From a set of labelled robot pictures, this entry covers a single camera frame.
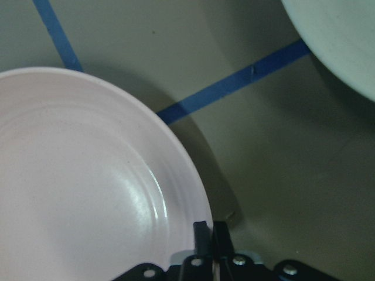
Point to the pink plate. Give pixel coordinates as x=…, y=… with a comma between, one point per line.
x=92, y=181

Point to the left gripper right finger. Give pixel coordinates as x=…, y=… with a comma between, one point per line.
x=222, y=244

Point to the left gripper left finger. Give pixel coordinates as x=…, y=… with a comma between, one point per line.
x=203, y=239

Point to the cream white plate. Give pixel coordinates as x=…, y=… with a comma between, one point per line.
x=341, y=35

